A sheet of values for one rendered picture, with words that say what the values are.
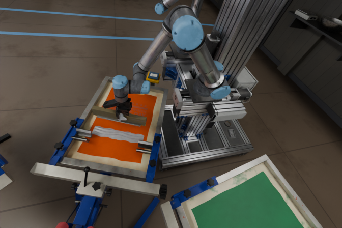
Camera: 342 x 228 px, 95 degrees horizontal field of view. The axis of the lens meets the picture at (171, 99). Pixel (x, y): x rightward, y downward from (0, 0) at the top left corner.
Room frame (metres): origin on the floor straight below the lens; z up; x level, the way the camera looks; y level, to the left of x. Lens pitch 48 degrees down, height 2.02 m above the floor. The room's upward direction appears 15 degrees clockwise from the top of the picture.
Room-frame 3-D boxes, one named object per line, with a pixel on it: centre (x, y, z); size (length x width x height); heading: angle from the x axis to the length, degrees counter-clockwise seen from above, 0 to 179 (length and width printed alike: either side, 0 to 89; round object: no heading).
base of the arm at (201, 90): (0.87, -0.21, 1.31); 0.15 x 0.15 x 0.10
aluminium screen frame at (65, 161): (0.64, 0.31, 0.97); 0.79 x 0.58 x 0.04; 4
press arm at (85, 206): (0.08, 0.26, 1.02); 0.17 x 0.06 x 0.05; 4
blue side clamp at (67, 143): (0.38, 0.57, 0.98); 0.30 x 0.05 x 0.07; 4
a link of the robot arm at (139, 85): (0.62, 0.19, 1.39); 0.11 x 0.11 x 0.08; 19
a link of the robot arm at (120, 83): (0.57, 0.28, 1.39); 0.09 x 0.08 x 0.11; 109
